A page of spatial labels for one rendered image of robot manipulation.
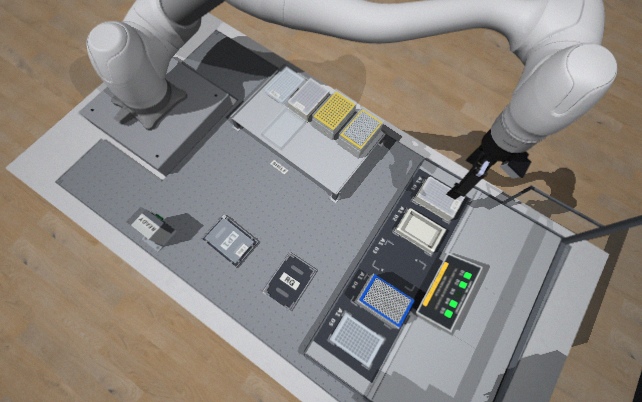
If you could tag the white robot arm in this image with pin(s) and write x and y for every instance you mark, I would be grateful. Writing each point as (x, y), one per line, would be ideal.
(548, 97)

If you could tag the white one-well reservoir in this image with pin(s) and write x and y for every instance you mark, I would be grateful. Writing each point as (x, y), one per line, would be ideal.
(420, 231)

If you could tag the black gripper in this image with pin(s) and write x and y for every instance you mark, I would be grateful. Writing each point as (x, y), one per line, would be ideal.
(487, 153)

